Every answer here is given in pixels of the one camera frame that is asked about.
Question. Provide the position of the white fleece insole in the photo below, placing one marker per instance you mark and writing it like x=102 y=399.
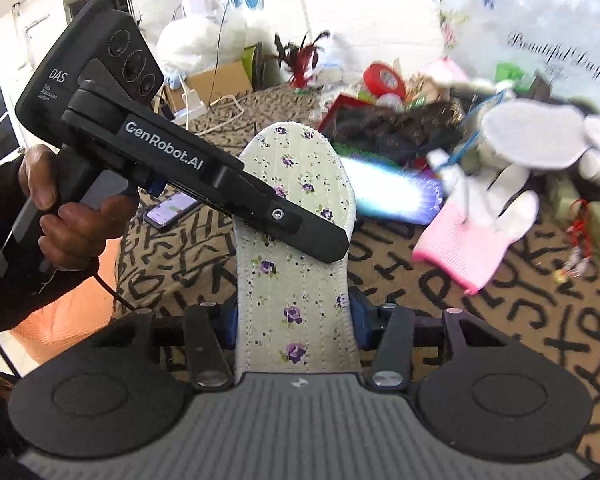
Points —
x=530 y=132

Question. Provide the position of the red edged box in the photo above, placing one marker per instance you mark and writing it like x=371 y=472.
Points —
x=347 y=112

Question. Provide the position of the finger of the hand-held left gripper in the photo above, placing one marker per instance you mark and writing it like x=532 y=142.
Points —
x=290 y=220

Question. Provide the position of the red feather shuttlecock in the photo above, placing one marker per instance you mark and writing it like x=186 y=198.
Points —
x=305 y=62

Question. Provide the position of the person's left hand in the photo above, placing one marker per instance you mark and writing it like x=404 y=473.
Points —
x=75 y=235

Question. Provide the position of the floral fabric insole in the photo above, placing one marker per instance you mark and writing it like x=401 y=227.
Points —
x=290 y=290

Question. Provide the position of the brown cardboard box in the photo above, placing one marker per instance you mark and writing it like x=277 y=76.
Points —
x=215 y=82

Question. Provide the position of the smartphone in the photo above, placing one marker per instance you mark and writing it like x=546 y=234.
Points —
x=172 y=210

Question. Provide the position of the pink white knitted glove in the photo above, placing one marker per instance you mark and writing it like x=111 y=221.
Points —
x=455 y=245

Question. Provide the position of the floral clear plastic bag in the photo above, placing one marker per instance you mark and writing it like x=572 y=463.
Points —
x=545 y=20

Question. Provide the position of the black hair clip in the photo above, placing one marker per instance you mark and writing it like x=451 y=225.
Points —
x=540 y=87

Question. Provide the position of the red tape roll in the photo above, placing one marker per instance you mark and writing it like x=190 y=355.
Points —
x=382 y=80

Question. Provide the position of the white plastic bag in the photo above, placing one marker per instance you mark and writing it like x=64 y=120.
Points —
x=200 y=45

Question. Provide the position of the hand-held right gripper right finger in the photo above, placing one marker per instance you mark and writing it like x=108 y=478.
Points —
x=362 y=317

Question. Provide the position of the green plastic cup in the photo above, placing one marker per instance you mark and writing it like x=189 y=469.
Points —
x=510 y=72

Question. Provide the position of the green folder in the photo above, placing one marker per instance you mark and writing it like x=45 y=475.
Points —
x=252 y=65

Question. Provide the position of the teal purple carton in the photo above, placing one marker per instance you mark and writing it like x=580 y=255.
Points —
x=395 y=190

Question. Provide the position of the white power strip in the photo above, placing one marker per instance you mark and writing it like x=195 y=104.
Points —
x=190 y=107

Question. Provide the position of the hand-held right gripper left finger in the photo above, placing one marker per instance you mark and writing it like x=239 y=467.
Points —
x=229 y=327

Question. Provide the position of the black leather bag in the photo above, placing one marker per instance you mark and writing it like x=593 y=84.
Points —
x=405 y=130

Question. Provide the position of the brown letter-patterned cloth desktop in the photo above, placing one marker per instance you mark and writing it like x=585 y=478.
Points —
x=480 y=310

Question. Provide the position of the pink cloth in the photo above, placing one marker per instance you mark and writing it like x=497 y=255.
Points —
x=445 y=70

